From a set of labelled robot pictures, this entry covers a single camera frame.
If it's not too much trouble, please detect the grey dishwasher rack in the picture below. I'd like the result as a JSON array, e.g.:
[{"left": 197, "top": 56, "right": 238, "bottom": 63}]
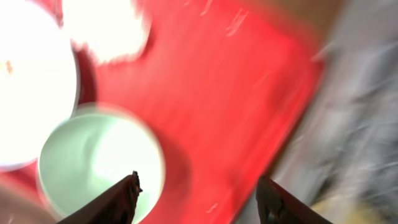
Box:
[{"left": 266, "top": 0, "right": 397, "bottom": 223}]

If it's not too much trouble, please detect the yellow cup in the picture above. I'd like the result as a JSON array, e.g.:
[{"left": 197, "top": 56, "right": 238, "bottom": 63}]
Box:
[{"left": 311, "top": 196, "right": 387, "bottom": 224}]

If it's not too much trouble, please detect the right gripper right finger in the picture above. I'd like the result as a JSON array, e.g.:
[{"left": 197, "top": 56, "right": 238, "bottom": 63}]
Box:
[{"left": 256, "top": 175, "right": 331, "bottom": 224}]

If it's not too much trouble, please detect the white tissue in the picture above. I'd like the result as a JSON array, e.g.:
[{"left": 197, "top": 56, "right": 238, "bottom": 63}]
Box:
[{"left": 61, "top": 0, "right": 152, "bottom": 65}]

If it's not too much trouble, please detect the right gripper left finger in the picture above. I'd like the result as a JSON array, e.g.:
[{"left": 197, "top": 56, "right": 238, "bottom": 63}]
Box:
[{"left": 57, "top": 171, "right": 142, "bottom": 224}]

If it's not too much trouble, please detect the red serving tray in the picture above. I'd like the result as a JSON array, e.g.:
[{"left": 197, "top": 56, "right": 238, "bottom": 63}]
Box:
[{"left": 0, "top": 0, "right": 326, "bottom": 224}]

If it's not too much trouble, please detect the light blue plate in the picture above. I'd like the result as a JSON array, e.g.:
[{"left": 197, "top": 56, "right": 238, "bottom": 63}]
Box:
[{"left": 1, "top": 1, "right": 80, "bottom": 170}]

